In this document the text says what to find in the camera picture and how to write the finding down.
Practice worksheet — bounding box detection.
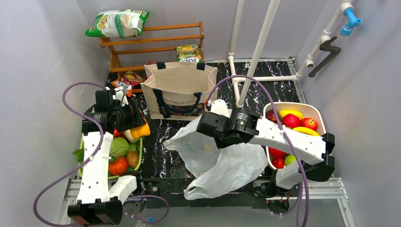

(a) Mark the orange yellow bell pepper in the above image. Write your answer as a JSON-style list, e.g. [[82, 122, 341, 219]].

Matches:
[[130, 121, 150, 140]]

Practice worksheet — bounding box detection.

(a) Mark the white plastic grocery bag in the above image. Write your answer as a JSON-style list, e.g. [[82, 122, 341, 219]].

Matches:
[[163, 117, 268, 201]]

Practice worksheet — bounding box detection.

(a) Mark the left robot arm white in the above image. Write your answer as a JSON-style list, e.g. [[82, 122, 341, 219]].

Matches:
[[67, 88, 145, 227]]

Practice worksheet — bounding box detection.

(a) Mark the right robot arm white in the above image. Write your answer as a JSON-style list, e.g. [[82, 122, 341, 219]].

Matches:
[[196, 108, 335, 190]]

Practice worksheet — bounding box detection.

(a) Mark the green cabbage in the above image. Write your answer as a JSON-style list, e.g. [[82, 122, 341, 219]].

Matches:
[[109, 137, 129, 157]]

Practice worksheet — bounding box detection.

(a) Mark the orange red snack bag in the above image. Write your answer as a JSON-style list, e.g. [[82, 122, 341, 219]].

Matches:
[[111, 71, 145, 97]]

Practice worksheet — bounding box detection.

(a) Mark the brown kiwi potato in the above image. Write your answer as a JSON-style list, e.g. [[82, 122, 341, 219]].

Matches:
[[126, 150, 139, 169]]

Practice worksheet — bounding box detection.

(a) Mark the beige canvas tote bag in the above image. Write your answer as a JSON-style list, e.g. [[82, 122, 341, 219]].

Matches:
[[141, 62, 218, 121]]

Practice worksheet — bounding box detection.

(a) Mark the orange tomato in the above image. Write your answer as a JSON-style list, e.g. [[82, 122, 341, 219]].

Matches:
[[108, 157, 128, 176]]

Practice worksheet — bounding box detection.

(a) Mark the dark red apple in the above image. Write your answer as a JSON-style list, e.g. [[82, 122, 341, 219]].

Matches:
[[265, 109, 277, 123]]

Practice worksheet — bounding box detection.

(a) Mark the white fruit basket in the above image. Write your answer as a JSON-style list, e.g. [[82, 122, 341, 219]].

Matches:
[[265, 102, 326, 170]]

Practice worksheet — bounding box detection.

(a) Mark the small red fruit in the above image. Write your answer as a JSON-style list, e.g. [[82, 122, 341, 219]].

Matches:
[[271, 158, 285, 169]]

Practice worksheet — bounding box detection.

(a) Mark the green vegetable basket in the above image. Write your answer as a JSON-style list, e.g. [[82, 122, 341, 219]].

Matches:
[[78, 133, 144, 180]]

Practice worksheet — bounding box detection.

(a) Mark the yellow mango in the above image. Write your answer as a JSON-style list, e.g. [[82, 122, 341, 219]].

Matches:
[[279, 110, 304, 120]]

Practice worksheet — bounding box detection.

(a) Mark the red pomegranate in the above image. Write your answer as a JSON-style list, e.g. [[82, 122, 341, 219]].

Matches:
[[282, 114, 300, 128]]

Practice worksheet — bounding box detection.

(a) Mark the yellow green snack bag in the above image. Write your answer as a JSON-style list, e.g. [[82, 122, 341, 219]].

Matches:
[[175, 44, 203, 63]]

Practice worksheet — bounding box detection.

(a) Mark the wooden shelf rack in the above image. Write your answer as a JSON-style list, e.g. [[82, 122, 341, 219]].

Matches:
[[99, 21, 204, 85]]

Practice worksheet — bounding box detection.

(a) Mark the yellow banana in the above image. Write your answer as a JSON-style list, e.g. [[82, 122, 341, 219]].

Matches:
[[292, 126, 320, 136]]

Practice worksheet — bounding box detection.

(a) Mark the large green chips bag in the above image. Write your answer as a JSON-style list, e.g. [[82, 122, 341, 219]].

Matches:
[[85, 9, 149, 38]]

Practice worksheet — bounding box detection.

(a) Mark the blue pipe fitting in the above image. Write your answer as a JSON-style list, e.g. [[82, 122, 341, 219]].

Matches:
[[340, 8, 363, 36]]

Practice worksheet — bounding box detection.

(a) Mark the white pvc pipe frame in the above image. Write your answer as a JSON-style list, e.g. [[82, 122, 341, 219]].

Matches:
[[227, 0, 355, 111]]

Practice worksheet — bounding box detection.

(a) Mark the metal base frame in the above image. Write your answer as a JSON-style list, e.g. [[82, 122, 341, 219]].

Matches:
[[58, 177, 356, 227]]

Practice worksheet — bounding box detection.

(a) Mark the black lever handle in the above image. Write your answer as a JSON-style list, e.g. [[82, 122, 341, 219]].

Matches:
[[308, 36, 341, 78]]

